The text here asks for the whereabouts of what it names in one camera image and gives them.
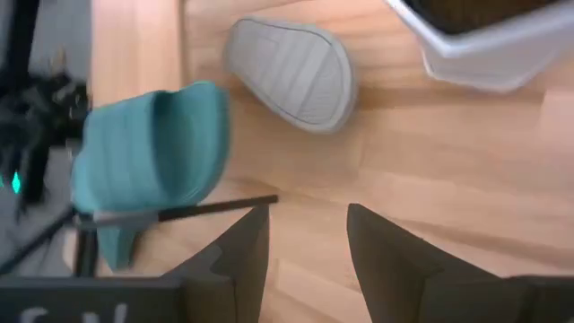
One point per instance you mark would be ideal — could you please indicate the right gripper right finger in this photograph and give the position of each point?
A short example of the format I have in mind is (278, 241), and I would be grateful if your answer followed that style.
(403, 287)

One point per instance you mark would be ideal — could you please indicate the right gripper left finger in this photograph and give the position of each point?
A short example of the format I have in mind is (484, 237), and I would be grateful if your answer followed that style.
(233, 287)

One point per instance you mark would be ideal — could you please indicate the green rubber slide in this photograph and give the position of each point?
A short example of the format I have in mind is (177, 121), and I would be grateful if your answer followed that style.
(152, 148)

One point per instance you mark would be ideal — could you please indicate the grey rubber slide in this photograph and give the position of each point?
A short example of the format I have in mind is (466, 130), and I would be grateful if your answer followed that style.
(291, 72)

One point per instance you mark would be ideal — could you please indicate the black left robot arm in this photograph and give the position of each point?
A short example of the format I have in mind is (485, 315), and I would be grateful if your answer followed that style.
(27, 112)

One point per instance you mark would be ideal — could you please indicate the white faceted plant pot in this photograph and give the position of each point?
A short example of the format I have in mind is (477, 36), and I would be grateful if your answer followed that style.
(484, 63)

